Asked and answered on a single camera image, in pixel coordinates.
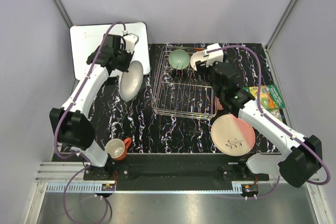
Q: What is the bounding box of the small white bowl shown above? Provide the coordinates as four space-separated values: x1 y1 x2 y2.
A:
190 51 208 71

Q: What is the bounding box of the large white plate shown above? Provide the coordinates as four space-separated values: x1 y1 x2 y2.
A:
119 60 144 101

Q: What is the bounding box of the green ceramic bowl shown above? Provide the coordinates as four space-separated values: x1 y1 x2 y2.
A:
168 49 190 70

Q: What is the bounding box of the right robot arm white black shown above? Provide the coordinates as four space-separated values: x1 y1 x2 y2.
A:
196 61 322 188

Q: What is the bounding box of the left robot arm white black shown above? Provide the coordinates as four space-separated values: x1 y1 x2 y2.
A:
49 33 139 180

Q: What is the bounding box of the pink plastic cup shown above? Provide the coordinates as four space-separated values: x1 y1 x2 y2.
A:
216 98 224 111

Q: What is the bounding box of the black marble pattern mat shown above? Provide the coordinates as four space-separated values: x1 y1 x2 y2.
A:
52 42 297 161

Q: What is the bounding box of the green children's book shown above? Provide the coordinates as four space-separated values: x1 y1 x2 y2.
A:
243 84 286 124

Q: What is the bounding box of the pink cream floral plate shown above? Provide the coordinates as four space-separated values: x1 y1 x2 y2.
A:
211 114 256 156

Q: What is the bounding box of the orange mug white inside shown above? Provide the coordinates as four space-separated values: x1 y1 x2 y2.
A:
105 137 132 161

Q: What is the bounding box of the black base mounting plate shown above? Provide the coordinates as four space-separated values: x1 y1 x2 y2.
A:
83 153 269 193

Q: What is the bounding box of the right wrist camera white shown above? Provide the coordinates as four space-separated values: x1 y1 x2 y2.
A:
203 43 224 67

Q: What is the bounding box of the wire dish rack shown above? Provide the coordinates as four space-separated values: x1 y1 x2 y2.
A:
151 45 217 120

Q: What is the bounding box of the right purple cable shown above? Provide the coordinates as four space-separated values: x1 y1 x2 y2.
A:
203 45 331 200

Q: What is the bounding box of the purple cable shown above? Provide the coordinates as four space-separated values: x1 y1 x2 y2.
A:
54 21 127 223
203 45 331 200

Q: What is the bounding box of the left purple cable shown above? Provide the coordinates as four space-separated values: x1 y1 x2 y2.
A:
54 21 127 223

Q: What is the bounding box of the grey slotted cable duct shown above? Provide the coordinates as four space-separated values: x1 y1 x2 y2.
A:
47 177 242 194

